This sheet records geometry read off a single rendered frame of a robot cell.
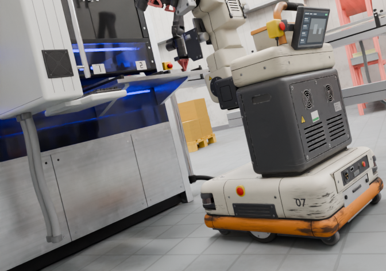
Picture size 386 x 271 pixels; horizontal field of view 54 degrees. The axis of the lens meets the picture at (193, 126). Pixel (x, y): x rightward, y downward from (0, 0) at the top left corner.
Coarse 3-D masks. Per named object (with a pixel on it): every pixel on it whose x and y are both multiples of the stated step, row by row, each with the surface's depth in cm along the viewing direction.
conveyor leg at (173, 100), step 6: (174, 96) 295; (174, 102) 295; (174, 108) 295; (174, 114) 296; (180, 120) 296; (180, 126) 296; (180, 132) 296; (180, 138) 296; (180, 144) 298; (186, 144) 297; (186, 150) 297; (186, 156) 297; (186, 162) 297; (186, 168) 298; (192, 174) 298
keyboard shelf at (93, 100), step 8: (88, 96) 165; (96, 96) 165; (104, 96) 168; (112, 96) 171; (120, 96) 175; (56, 104) 168; (64, 104) 164; (72, 104) 166; (80, 104) 171; (88, 104) 179; (96, 104) 190; (48, 112) 174; (56, 112) 185; (64, 112) 190; (72, 112) 203
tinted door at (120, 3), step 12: (108, 0) 246; (120, 0) 253; (132, 0) 260; (96, 12) 238; (108, 12) 244; (120, 12) 251; (132, 12) 259; (96, 24) 237; (108, 24) 243; (120, 24) 250; (132, 24) 257; (96, 36) 235; (108, 36) 242; (120, 36) 248; (132, 36) 256
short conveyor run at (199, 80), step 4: (208, 68) 328; (208, 72) 323; (196, 76) 311; (200, 76) 315; (188, 80) 304; (192, 80) 307; (196, 80) 311; (200, 80) 314; (204, 80) 318; (184, 84) 300; (188, 84) 303; (192, 84) 307; (196, 84) 310; (200, 84) 321; (204, 84) 333; (180, 88) 313
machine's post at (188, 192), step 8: (144, 16) 265; (152, 24) 269; (152, 32) 268; (152, 40) 267; (152, 48) 266; (160, 64) 269; (152, 72) 270; (168, 104) 270; (168, 112) 269; (176, 128) 272; (176, 136) 271; (176, 144) 270; (176, 152) 269; (184, 168) 272; (184, 176) 271; (184, 184) 270; (184, 192) 271; (184, 200) 272
